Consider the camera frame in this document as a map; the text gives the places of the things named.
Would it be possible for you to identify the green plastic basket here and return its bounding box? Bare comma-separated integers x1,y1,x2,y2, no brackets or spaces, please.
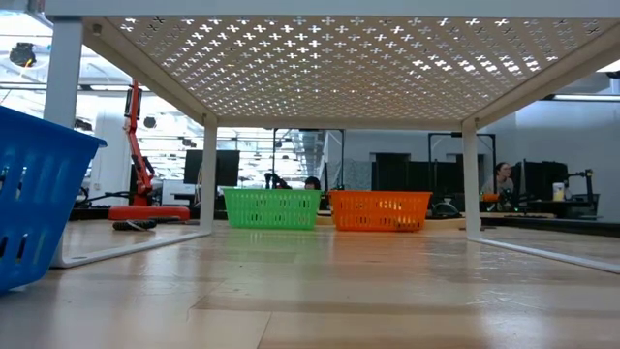
222,187,323,231

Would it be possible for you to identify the orange plastic basket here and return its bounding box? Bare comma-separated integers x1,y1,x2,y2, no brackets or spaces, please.
327,189,434,234

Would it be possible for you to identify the black rubber ring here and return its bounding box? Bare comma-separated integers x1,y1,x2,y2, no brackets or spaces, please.
112,219,158,232

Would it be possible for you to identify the blue plastic basket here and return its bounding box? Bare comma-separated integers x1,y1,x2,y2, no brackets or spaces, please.
0,105,108,295

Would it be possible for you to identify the red desk lamp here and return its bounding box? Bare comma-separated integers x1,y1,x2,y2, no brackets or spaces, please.
108,79,192,223

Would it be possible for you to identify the black partition panel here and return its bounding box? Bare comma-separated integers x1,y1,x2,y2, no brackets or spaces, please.
370,152,464,195

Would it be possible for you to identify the black computer monitor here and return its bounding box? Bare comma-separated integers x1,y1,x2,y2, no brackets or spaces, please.
183,149,241,188

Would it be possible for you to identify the white cabinet box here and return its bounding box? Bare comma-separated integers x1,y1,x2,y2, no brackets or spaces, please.
161,179,197,206

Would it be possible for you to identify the black domed object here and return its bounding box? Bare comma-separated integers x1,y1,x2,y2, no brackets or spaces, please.
430,201,462,219

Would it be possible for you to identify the white perforated metal shelf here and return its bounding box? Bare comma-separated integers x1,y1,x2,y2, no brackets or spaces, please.
43,0,620,275

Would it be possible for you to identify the dark monitor cluster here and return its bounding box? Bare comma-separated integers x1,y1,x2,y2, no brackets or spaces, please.
511,161,571,203

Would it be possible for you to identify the black workbench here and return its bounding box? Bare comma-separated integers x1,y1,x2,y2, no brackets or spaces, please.
479,211,620,238

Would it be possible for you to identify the black articulated stand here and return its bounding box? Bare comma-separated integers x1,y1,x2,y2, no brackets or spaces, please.
567,168,601,217

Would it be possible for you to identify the ceiling light strip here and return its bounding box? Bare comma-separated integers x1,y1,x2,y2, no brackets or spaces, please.
551,93,620,103

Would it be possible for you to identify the black metal frame stand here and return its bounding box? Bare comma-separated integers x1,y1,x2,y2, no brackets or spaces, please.
427,132,497,195

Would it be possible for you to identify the black ceiling dome camera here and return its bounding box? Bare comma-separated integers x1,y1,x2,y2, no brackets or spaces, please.
9,42,38,69

